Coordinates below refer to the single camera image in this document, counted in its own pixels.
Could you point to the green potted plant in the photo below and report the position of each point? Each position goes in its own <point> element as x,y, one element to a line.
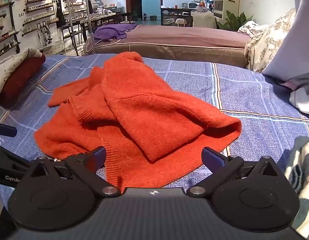
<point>232,21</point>

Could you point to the cream floral quilt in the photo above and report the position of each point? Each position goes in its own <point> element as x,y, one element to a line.
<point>267,45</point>

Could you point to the white microwave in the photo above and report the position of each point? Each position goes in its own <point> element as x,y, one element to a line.
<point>193,5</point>

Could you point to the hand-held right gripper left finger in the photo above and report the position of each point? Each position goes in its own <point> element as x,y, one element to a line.
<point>98,157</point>

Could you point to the orange knit sweater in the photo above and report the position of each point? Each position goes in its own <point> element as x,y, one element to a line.
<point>144,105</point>

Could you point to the red polka-dot pillow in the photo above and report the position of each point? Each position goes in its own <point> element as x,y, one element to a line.
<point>22,76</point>

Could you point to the dark wooden table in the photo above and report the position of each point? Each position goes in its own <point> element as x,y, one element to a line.
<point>104,17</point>

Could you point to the wall shelves with small bottles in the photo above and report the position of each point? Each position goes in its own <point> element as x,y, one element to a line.
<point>37,15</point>

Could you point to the dark brown door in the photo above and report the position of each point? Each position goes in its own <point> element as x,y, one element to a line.
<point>135,2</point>

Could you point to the small cloth covered stool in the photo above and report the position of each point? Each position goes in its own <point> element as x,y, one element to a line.
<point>180,21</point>

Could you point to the chair with cream cover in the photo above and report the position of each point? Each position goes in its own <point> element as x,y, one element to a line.
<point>204,20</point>

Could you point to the brown bed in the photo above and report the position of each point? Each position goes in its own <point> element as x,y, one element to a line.
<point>182,42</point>

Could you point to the white polka dot cloth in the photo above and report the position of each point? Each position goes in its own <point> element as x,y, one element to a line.
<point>7,70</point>

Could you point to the dark low cabinet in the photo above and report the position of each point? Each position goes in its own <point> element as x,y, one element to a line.
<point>169,12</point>

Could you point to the blue plaid bed sheet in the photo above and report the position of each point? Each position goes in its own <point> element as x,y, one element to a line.
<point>244,100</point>

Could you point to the green white checked cloth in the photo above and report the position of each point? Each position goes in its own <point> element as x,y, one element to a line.
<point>304,170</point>

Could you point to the cream drawer cabinet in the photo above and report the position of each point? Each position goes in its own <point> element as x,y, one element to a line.
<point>225,2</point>

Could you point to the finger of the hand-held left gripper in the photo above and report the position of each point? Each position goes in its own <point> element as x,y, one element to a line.
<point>5,130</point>

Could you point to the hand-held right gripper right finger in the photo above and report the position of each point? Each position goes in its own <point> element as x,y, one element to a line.
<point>212,158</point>

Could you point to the black hanging apron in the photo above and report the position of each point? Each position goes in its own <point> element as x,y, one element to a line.
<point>60,15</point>

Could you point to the pale lavender cloth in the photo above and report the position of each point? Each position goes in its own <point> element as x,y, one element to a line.
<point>299,30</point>

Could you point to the purple blanket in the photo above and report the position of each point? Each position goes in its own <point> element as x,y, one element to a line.
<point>107,32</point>

